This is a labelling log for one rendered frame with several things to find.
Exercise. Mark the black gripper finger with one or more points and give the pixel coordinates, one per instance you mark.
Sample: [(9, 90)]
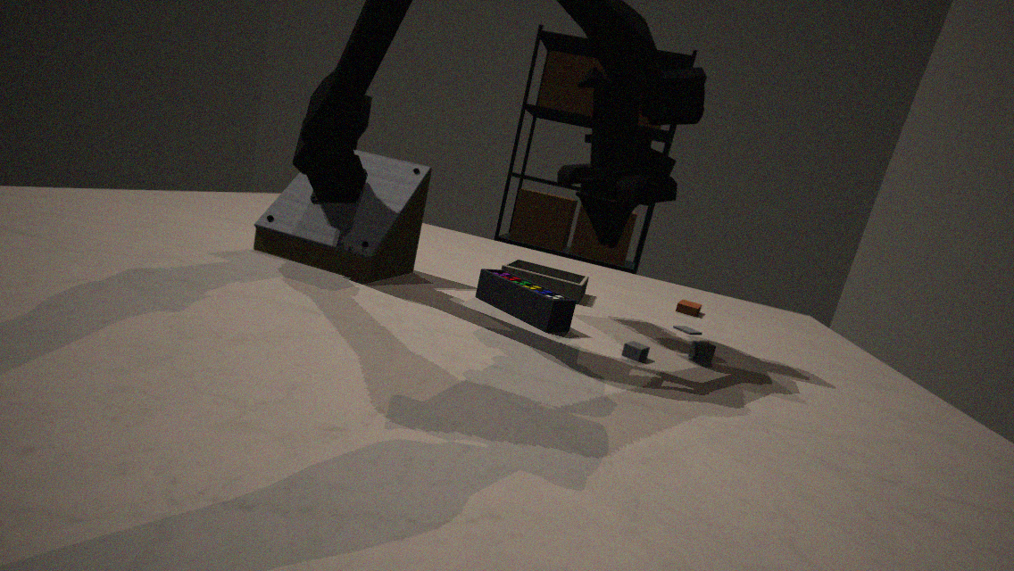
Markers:
[(591, 205), (615, 215)]

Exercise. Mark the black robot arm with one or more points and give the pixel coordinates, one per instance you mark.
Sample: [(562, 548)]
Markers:
[(339, 111)]

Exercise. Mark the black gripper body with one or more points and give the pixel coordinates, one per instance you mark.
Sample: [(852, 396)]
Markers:
[(613, 160)]

